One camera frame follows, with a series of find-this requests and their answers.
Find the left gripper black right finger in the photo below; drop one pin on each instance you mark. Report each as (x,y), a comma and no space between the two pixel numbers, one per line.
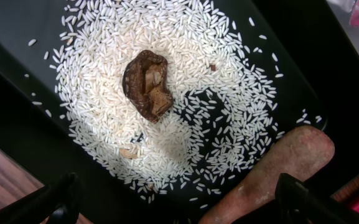
(301,205)

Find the uncooked white rice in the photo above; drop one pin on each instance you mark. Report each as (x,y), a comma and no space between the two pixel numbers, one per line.
(232,101)

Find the brown food scrap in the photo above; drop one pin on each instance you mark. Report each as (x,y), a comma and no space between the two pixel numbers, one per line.
(144,84)

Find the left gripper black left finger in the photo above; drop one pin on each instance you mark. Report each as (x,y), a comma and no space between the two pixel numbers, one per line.
(58,202)

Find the black rectangular bin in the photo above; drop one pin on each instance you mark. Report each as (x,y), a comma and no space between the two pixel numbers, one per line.
(32,133)

